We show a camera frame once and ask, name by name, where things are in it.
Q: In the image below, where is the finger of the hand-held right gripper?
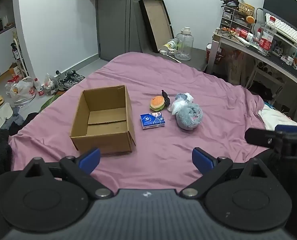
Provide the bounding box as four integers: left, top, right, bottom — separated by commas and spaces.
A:
245, 127, 284, 149

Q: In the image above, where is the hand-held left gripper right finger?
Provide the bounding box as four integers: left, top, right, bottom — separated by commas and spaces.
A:
179, 147, 272, 198

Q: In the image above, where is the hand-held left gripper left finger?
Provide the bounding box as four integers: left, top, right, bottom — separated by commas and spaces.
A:
22, 147, 114, 200

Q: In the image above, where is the brown cardboard box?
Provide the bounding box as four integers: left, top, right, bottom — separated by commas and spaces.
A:
70, 85, 136, 156

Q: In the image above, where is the grey-blue fluffy plush toy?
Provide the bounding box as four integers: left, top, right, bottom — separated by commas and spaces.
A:
176, 102, 203, 131

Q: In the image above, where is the clear plastic bag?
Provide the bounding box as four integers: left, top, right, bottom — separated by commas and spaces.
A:
167, 92, 194, 116

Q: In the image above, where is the blue tissue pack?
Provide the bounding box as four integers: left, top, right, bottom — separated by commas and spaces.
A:
140, 112, 166, 130

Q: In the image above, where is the burger plush toy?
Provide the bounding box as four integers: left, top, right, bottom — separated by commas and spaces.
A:
150, 96, 166, 111

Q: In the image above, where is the black stitched fabric patch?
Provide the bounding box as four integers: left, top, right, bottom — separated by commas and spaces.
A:
161, 89, 171, 106

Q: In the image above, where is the white quilt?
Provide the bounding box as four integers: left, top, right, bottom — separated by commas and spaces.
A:
258, 104, 297, 131

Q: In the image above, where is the green cartoon rug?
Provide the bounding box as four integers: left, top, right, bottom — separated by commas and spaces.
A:
38, 93, 63, 113

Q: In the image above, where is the grey desk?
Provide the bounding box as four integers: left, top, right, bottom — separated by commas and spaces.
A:
212, 29, 297, 121

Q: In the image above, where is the grey plastic trash bag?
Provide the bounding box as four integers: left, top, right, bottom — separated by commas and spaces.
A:
43, 73, 59, 96

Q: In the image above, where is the blue-grey cloth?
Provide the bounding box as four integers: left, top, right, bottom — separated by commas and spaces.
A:
2, 107, 25, 130

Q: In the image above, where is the small red-label bottle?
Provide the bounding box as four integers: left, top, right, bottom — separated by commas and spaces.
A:
33, 78, 44, 96

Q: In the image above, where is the pink bed sheet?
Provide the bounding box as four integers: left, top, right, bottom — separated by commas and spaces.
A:
8, 52, 272, 193

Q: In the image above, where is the white printed plastic bag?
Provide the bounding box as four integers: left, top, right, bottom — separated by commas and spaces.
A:
5, 76, 36, 106

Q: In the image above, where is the red bin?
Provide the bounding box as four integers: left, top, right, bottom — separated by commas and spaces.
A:
205, 44, 216, 64

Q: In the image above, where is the red-label water bottle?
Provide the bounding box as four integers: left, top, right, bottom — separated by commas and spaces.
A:
258, 16, 276, 56

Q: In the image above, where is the white keyboard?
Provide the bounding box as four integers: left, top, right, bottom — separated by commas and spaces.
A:
265, 13, 297, 51

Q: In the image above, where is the clear plastic water jug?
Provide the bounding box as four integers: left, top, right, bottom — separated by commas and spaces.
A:
175, 26, 194, 61

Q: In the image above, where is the white green-capped bottle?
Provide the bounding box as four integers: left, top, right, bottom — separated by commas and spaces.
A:
163, 39, 178, 52

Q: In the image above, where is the small drawer organizer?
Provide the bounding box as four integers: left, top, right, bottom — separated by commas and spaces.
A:
220, 5, 253, 31

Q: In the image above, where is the white storage rack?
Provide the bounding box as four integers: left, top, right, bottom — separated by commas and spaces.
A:
11, 30, 30, 81

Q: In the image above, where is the wicker basket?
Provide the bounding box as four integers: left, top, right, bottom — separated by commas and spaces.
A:
239, 2, 255, 16

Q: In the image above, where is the black computer monitor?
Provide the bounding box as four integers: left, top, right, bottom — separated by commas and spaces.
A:
263, 0, 297, 31

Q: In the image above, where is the dark grey door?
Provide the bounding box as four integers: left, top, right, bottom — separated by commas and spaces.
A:
96, 0, 157, 61

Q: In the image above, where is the black picture frame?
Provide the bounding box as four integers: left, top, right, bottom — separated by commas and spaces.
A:
138, 0, 175, 53

